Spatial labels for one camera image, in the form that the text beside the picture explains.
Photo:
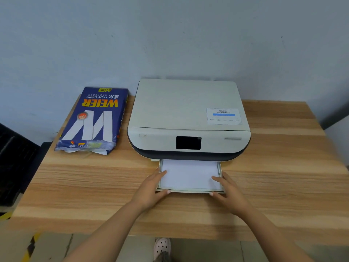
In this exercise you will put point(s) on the person's right forearm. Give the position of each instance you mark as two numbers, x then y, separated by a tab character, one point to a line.
275	240

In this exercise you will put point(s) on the yellow black hazard tape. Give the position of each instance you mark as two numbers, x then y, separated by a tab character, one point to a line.
6	216
31	248

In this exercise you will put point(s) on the blue copy paper ream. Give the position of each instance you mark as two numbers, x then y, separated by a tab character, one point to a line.
95	120

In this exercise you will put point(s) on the person's left hand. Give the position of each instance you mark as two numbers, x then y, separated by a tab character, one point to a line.
148	193

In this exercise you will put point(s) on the person's left forearm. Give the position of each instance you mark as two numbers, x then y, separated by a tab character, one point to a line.
106	237

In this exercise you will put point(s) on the black flatbed scanner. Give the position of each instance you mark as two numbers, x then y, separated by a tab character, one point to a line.
45	150

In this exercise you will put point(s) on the patterned grey trousers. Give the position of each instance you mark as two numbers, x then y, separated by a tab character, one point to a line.
163	257

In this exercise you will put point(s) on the black plastic crate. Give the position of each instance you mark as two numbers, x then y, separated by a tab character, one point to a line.
16	166

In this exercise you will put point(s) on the white perforated clog shoe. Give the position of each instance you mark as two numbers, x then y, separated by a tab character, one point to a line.
162	245

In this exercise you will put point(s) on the white printer tray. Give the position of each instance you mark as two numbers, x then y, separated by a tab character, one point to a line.
191	191

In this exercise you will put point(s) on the person's right hand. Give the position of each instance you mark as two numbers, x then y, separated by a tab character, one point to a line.
234	200

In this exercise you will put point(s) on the white printer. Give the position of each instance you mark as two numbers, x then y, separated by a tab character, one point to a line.
188	106

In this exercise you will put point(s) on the white paper sheets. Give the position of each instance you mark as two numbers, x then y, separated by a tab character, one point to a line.
188	174

